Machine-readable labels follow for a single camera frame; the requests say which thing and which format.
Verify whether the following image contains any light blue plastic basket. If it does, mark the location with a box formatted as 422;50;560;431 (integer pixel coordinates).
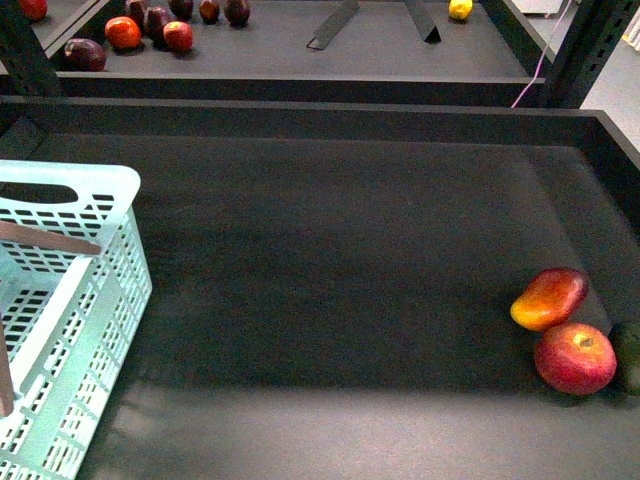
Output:
1;160;152;479

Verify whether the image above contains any dark red apple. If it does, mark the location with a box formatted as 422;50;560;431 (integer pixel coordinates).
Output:
224;0;251;28
64;38;106;72
144;7;172;49

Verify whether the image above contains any small red apple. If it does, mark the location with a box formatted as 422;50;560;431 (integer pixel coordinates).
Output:
163;21;193;53

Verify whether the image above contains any dark red apple front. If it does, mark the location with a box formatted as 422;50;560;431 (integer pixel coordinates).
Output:
64;38;106;72

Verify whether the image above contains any black triangular divider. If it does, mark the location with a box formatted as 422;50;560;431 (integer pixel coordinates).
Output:
404;0;441;44

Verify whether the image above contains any black flat divider strip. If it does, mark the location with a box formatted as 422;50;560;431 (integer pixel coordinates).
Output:
306;0;359;51

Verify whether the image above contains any red yellow mango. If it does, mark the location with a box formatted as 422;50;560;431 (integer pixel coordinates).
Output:
510;267;589;332

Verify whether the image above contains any small dark red fruit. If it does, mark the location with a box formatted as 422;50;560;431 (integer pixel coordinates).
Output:
199;0;220;25

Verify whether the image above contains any yellow lemon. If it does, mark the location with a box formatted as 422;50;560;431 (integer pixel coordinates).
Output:
448;0;473;22

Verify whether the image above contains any orange tomato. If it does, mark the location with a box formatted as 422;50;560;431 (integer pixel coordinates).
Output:
104;16;142;50

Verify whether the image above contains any dark green avocado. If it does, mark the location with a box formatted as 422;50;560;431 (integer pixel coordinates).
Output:
609;322;639;396

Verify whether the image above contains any red fruit far left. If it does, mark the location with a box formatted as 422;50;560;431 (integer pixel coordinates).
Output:
18;0;48;23

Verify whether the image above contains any pink cable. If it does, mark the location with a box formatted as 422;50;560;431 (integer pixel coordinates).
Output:
510;0;574;109

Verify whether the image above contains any black upright post left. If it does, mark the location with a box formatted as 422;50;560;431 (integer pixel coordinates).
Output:
1;1;64;97

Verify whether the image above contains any black shelf upright post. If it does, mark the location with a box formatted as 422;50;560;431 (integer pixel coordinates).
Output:
539;0;639;109

